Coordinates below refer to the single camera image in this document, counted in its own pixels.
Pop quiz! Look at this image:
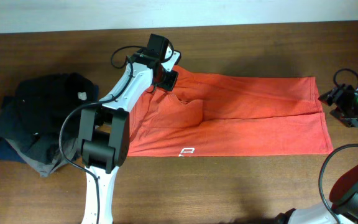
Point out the red orange t-shirt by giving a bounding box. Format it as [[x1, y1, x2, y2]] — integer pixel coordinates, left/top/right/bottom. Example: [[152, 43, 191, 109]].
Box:
[[129, 67, 333, 157]]

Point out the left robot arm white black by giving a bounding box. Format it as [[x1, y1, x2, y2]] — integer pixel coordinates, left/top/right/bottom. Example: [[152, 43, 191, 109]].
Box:
[[76, 34, 181, 224]]

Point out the black folded garment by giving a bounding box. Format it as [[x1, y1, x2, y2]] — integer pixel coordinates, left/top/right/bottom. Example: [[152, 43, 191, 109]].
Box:
[[0, 73, 98, 163]]

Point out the grey folded garment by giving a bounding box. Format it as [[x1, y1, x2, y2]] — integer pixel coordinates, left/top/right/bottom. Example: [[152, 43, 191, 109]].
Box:
[[0, 110, 67, 177]]

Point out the navy blue folded garment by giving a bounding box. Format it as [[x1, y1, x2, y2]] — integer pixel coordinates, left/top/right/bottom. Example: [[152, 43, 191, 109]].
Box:
[[0, 84, 100, 164]]

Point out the left black cable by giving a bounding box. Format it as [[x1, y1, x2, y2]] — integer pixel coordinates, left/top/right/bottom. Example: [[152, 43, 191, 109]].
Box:
[[58, 45, 175, 224]]

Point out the black cable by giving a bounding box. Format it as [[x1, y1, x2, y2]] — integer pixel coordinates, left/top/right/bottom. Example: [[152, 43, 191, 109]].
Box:
[[58, 45, 175, 224], [318, 68, 358, 224]]

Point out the right black cable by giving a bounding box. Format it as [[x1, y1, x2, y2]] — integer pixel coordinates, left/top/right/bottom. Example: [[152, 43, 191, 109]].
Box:
[[318, 68, 358, 224]]

